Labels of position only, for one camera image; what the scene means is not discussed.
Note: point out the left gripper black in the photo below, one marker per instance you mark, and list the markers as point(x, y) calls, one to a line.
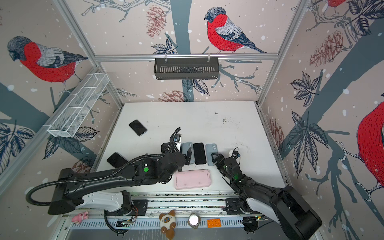
point(187, 161)

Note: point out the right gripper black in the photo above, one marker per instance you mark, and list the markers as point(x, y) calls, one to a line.
point(217, 159)

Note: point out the light blue phone case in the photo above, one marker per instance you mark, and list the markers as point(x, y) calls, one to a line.
point(210, 149)
point(184, 148)

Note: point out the black phone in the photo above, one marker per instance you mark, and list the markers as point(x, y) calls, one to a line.
point(199, 154)
point(138, 128)
point(116, 160)

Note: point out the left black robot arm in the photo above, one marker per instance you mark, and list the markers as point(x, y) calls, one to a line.
point(72, 190)

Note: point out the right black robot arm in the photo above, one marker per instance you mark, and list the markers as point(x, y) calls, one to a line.
point(285, 205)

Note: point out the pink phone case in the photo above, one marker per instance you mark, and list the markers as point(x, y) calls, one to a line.
point(192, 179)

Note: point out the orange block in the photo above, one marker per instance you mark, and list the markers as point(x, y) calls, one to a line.
point(214, 223)

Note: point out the brown white plush toy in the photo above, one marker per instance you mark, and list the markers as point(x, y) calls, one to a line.
point(168, 224)

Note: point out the pink pig toy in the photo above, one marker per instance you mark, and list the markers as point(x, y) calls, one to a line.
point(80, 217)

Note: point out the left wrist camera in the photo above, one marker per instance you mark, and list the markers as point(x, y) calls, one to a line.
point(177, 142)

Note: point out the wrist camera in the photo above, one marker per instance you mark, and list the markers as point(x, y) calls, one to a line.
point(177, 142)
point(234, 153)

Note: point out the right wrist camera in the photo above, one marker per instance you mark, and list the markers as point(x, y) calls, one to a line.
point(234, 153)

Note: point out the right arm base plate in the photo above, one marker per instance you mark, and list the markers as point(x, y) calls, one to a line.
point(236, 207)

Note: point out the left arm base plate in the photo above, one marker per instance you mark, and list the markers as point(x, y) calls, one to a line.
point(134, 208)

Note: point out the black wire wall basket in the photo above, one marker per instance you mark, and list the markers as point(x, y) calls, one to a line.
point(186, 69)

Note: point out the white wire wall basket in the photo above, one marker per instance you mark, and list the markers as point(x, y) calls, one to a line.
point(81, 102)

